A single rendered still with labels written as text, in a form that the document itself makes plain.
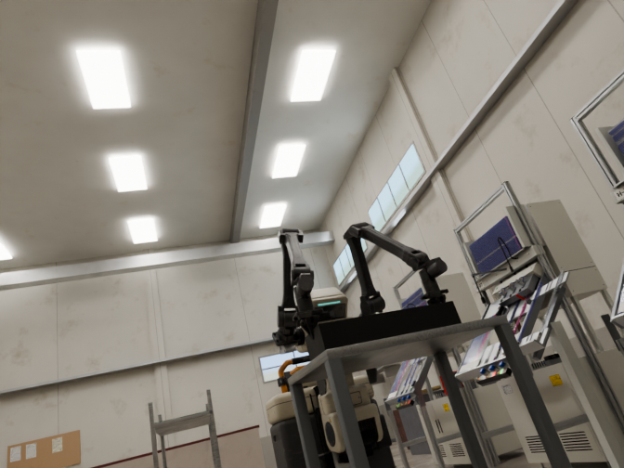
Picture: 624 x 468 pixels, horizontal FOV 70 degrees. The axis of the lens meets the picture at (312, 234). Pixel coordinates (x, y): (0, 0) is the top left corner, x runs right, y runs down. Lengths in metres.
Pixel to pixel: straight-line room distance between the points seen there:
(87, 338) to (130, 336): 1.04
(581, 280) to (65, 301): 12.30
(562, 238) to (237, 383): 10.27
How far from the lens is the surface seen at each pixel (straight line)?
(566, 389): 3.27
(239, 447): 6.68
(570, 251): 3.66
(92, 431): 12.83
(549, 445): 1.73
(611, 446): 2.87
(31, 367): 13.45
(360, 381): 2.50
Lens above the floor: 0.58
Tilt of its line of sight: 24 degrees up
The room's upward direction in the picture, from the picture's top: 15 degrees counter-clockwise
